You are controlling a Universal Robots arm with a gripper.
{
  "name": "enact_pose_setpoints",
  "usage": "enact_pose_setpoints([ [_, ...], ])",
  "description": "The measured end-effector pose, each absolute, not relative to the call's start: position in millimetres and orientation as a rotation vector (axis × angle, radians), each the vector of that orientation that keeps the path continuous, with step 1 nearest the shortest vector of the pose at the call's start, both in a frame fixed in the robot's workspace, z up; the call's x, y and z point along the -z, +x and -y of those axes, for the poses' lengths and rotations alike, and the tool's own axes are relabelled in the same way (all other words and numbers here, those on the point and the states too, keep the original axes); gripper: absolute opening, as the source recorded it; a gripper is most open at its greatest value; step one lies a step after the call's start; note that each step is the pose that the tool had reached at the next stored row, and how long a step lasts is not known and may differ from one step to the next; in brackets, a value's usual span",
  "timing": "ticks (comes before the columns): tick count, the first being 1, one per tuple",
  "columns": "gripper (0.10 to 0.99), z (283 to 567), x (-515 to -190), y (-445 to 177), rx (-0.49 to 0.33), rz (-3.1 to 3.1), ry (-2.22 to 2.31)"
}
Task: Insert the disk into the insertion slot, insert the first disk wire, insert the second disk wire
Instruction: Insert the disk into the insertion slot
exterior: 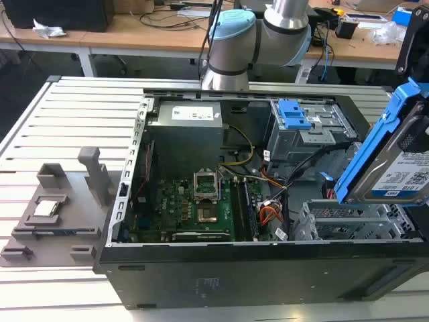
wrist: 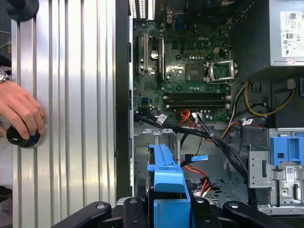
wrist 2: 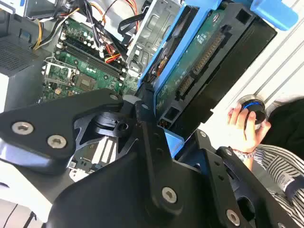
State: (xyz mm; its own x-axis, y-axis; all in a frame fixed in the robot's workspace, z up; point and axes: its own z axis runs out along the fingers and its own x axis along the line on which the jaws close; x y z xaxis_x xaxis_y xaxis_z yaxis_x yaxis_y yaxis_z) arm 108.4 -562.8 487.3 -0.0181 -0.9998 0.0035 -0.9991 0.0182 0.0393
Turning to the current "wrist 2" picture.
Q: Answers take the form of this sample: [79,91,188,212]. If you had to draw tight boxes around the person's hand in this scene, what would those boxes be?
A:
[227,104,272,154]

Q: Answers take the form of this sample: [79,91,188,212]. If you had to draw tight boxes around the black data wire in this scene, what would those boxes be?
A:
[117,9,146,44]

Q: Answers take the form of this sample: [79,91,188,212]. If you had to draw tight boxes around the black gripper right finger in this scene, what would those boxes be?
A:
[194,129,303,228]

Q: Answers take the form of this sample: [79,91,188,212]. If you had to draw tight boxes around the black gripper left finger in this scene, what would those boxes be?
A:
[0,87,185,216]

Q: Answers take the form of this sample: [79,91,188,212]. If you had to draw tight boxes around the hard disk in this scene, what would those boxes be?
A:
[136,0,299,160]

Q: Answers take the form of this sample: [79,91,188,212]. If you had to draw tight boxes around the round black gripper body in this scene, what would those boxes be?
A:
[46,152,228,228]

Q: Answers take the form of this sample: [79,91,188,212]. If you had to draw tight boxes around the round black blue-ringed tool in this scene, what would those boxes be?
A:
[238,94,268,130]

